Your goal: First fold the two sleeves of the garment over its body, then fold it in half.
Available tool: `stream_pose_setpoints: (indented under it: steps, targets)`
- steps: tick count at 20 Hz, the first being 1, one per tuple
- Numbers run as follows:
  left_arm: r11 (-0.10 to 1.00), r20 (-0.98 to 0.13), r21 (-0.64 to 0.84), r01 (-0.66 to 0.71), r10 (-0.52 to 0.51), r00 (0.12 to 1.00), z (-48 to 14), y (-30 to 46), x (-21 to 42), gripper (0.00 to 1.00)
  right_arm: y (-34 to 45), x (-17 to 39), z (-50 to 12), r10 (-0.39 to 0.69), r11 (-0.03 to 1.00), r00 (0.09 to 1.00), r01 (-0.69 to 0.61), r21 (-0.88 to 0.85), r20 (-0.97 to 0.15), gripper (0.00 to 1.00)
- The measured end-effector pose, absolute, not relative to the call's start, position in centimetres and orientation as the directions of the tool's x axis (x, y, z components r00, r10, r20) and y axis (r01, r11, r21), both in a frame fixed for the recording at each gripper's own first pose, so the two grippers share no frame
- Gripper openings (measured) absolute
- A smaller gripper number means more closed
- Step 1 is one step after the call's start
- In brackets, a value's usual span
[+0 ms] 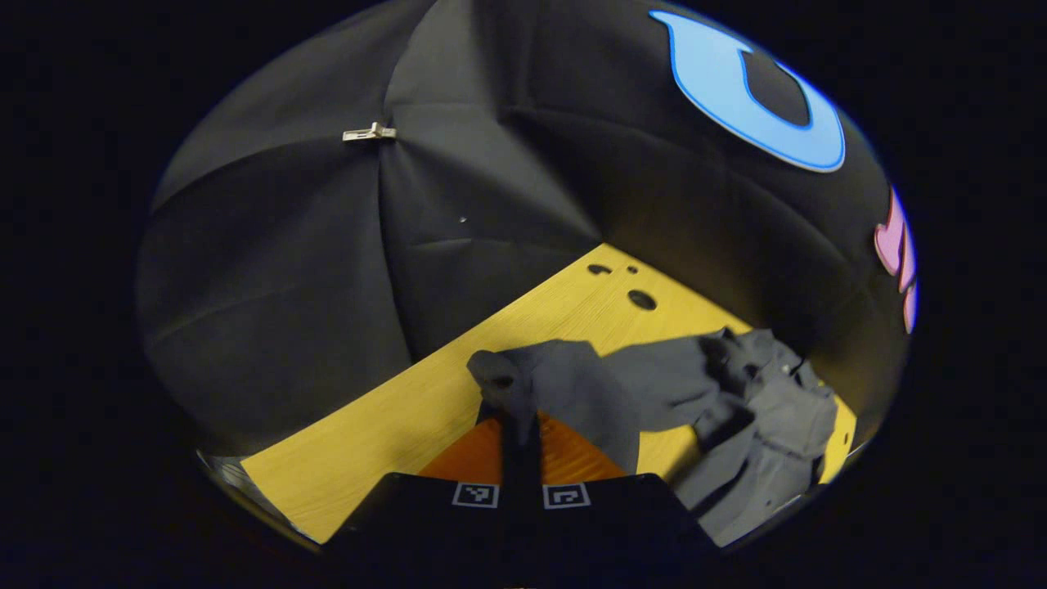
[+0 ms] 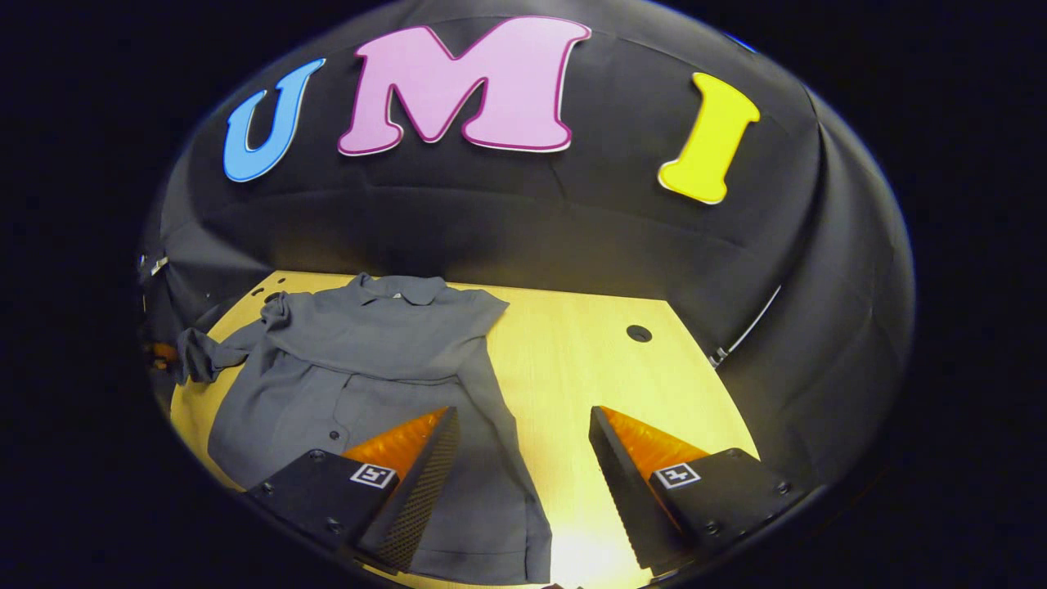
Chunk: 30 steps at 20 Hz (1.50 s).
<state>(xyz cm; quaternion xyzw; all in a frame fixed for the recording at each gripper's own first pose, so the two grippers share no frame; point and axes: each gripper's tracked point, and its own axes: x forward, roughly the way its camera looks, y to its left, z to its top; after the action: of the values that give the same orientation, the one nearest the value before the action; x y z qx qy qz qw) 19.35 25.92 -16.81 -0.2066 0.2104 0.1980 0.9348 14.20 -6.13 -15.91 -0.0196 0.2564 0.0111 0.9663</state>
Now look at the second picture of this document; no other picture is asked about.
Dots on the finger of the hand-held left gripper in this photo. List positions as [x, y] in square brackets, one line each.
[164, 355]

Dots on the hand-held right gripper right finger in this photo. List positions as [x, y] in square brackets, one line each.
[626, 491]

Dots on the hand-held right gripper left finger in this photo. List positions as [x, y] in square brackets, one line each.
[421, 491]

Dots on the gray button-up shirt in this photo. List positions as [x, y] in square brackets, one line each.
[360, 368]

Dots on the small white clip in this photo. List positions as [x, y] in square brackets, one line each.
[155, 264]

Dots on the black backdrop cloth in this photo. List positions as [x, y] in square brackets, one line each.
[523, 221]

